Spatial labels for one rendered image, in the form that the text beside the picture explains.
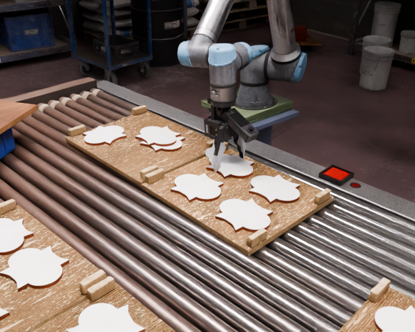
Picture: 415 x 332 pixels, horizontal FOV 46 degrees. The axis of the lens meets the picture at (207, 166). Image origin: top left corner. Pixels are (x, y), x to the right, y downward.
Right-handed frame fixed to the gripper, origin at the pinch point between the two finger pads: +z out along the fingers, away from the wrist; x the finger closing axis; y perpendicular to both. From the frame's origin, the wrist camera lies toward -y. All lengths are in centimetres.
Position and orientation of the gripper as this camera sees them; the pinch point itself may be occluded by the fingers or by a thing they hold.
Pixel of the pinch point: (230, 164)
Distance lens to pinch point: 148.5
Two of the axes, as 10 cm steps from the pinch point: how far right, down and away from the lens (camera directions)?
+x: -7.2, 3.3, -6.1
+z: 0.5, 9.0, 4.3
